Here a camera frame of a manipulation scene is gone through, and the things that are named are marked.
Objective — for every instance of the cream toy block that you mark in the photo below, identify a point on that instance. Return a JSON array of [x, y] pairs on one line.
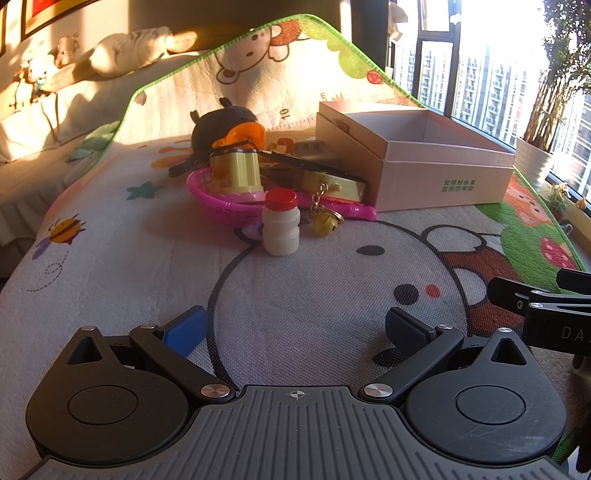
[[235, 173]]

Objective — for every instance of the white bed sheet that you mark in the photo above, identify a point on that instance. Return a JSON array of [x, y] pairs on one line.
[[46, 138]]

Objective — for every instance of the white bottle red cap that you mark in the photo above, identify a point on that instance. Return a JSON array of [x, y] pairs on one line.
[[280, 230]]

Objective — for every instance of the framed wall picture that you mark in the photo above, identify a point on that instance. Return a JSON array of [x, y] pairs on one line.
[[51, 14]]

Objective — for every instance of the black plush toy orange beak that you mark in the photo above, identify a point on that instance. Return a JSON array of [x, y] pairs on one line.
[[221, 129]]

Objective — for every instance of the white plush pillow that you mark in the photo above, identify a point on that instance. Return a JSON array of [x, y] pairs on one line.
[[129, 48]]

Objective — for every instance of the pink plastic basket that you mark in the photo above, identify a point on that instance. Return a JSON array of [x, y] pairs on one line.
[[217, 210]]

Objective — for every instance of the pink plastic stick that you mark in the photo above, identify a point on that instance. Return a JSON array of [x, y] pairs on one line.
[[341, 208]]

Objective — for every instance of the plush toys on bed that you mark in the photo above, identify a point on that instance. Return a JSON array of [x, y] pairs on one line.
[[41, 69]]

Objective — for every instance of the cartoon printed play mat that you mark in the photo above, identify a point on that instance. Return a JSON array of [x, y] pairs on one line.
[[184, 258]]

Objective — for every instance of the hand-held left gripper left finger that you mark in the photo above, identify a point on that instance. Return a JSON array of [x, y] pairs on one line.
[[187, 330]]

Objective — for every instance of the small potted plants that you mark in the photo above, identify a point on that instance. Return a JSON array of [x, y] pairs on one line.
[[565, 201]]

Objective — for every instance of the black roll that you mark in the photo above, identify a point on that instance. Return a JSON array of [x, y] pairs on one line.
[[300, 160]]

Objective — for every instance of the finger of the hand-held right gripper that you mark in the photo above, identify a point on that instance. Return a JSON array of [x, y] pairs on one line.
[[575, 280], [510, 293]]

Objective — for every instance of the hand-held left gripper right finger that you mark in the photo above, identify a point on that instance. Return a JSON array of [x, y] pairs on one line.
[[406, 330]]

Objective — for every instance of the potted bamboo plant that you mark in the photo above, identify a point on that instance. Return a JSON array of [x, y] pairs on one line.
[[554, 92]]

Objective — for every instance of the pink cardboard box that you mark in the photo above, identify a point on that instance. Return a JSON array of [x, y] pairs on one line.
[[438, 184]]

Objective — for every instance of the orange yellow toy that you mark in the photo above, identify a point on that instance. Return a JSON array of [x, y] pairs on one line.
[[282, 145]]

